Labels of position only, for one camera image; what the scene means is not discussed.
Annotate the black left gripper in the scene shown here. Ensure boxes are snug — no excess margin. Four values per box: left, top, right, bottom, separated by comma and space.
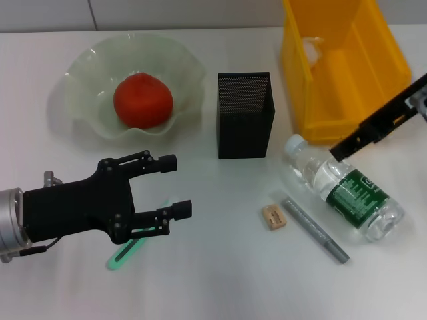
23, 150, 193, 245

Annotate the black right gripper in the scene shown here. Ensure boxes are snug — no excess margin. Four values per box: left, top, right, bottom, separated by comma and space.
329, 71, 427, 163

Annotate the clear green-label water bottle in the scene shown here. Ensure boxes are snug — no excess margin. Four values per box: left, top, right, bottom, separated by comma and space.
284, 133, 405, 243

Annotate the red tomato-shaped toy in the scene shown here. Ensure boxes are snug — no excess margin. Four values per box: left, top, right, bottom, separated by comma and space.
113, 73, 174, 129

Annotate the black mesh pen holder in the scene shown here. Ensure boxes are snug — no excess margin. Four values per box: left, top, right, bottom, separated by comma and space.
216, 71, 276, 160

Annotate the grey marker pen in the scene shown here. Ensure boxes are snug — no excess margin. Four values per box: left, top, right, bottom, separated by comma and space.
280, 197, 350, 265

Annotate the green utility knife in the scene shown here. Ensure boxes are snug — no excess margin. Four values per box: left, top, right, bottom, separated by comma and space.
105, 198, 183, 271

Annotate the tan eraser block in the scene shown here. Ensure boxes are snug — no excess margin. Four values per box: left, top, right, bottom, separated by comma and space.
261, 205, 288, 231

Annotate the pale green glass fruit plate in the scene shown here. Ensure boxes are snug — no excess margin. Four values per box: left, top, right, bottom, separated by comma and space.
63, 33, 205, 146

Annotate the yellow plastic bin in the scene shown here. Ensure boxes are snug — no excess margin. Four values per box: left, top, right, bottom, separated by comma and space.
279, 0, 412, 145

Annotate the right gripper cable with connector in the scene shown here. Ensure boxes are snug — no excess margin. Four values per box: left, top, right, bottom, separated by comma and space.
405, 89, 427, 117

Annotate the gripper cable with connector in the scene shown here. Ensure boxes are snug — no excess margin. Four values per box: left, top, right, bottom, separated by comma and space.
19, 170, 65, 257
405, 89, 427, 117

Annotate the left gripper cable with connector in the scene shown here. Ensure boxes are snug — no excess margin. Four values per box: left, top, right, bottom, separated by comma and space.
19, 170, 65, 257

